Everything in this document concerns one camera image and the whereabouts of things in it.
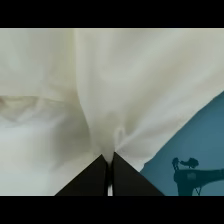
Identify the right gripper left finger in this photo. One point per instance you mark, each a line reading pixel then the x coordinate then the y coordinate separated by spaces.
pixel 91 181

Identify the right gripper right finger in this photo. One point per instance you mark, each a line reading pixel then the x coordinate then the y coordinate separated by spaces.
pixel 128 181

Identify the white shirt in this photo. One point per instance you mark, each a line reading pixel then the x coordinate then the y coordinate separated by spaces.
pixel 100 93

